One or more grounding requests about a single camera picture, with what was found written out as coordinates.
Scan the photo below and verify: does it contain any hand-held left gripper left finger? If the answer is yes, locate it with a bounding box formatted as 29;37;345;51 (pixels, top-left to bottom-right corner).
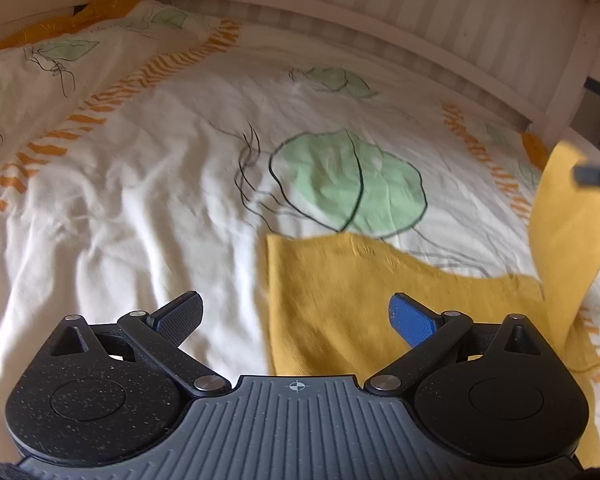
45;291;232;397

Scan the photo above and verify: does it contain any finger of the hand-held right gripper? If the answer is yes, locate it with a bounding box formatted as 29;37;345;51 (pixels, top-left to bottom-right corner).
574;161;600;189

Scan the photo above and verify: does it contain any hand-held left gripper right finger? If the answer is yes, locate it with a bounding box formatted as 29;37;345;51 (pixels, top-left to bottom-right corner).
364;292;552;396

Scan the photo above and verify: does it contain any yellow knitted sweater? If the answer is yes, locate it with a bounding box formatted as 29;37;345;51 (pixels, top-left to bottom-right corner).
265;141;600;377

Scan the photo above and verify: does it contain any white leaf-print duvet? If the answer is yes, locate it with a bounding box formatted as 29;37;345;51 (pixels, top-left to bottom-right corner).
0;0;600;471

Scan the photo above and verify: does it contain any orange fluffy blanket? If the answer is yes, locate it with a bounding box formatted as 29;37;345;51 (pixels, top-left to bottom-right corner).
0;0;141;58

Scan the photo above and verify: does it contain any white wooden bed frame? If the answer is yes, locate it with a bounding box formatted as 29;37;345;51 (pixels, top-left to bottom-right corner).
0;0;600;136

